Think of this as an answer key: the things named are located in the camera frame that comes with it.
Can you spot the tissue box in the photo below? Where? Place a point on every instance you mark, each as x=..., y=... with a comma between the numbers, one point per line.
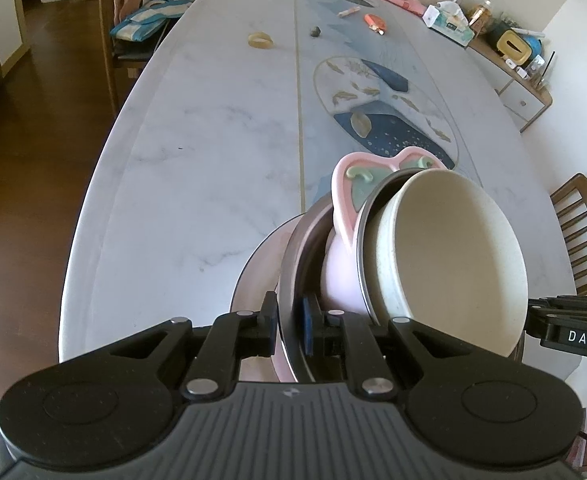
x=447, y=18

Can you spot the pink bear-shaped plate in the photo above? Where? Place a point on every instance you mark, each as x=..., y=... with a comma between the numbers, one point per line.
x=260, y=275

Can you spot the clear glass jar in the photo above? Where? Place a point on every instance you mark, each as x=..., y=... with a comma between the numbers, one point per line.
x=479, y=14

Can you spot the orange tape dispenser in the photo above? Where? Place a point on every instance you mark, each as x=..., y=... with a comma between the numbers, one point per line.
x=375, y=23

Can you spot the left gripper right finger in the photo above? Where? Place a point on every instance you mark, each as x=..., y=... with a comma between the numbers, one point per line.
x=359, y=344

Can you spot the white drawer cabinet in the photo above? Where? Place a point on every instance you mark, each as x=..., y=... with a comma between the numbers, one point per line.
x=523, y=102

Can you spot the cream white bowl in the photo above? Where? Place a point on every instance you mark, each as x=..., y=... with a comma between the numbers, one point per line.
x=442, y=252

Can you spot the striped blue bag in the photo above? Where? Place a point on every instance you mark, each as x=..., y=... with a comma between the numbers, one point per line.
x=148, y=19

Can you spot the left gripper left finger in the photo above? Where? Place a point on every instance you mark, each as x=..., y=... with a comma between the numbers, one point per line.
x=219, y=349

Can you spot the blue patterned table runner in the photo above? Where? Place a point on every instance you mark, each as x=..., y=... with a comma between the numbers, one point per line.
x=362, y=92

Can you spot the wooden slatted chair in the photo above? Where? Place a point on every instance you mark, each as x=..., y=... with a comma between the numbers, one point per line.
x=570, y=205

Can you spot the pink pen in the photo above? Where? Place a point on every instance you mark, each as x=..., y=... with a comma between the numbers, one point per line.
x=348, y=12

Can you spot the small steel pink bowl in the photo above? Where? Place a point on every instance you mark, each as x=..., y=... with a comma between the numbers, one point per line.
x=357, y=180

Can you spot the large stainless steel bowl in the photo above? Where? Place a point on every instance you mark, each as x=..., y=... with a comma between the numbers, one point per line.
x=301, y=276

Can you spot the wooden chair with towel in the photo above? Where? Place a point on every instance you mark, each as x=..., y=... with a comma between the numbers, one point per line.
x=113, y=13

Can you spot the yellowish tape roll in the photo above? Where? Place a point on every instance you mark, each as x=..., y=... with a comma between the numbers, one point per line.
x=260, y=40

